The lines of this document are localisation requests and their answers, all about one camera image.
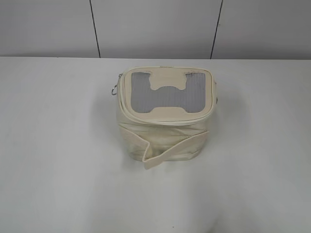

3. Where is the cream bag with grey panel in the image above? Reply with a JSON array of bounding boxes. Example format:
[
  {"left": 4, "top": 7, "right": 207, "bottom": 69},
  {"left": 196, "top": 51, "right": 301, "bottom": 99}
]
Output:
[{"left": 112, "top": 67, "right": 218, "bottom": 169}]

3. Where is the metal zipper pull ring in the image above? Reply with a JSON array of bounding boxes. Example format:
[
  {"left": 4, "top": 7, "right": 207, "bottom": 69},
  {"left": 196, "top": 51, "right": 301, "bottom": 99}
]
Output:
[{"left": 110, "top": 72, "right": 122, "bottom": 95}]

